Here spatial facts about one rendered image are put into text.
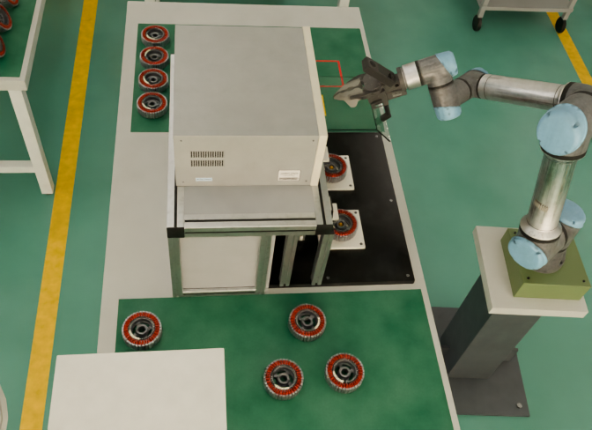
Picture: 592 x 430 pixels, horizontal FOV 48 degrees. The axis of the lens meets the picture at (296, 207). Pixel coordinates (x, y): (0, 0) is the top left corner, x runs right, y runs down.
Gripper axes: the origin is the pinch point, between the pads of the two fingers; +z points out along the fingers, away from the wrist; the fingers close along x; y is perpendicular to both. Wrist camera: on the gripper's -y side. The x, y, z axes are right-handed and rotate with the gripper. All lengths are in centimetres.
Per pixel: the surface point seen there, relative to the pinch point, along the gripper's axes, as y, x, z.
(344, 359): 36, -66, 18
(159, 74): 12, 52, 68
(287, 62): -18.7, -0.9, 8.9
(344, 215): 36.3, -17.6, 10.6
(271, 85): -20.9, -10.5, 13.6
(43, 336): 62, -17, 146
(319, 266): 25, -41, 19
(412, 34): 145, 177, -29
